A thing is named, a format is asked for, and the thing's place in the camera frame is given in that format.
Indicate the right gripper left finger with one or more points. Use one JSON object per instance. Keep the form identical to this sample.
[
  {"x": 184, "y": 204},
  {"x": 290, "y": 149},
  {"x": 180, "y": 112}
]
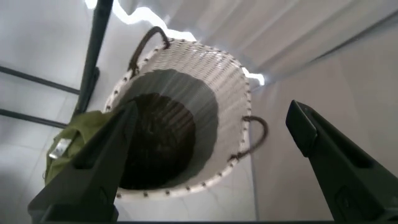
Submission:
[{"x": 93, "y": 180}]

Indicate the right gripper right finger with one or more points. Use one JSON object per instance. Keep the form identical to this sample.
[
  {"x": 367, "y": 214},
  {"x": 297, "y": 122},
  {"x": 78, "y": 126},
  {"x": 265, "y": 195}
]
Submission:
[{"x": 351, "y": 174}]

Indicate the green garment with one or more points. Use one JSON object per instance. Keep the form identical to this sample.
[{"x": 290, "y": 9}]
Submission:
[{"x": 84, "y": 127}]

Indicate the black clothes rack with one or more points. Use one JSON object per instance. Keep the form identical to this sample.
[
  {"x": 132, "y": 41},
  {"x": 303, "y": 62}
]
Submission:
[{"x": 96, "y": 37}]

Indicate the white laundry basket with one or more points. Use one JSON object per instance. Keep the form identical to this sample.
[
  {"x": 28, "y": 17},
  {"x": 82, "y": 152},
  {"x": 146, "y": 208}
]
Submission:
[{"x": 217, "y": 71}]

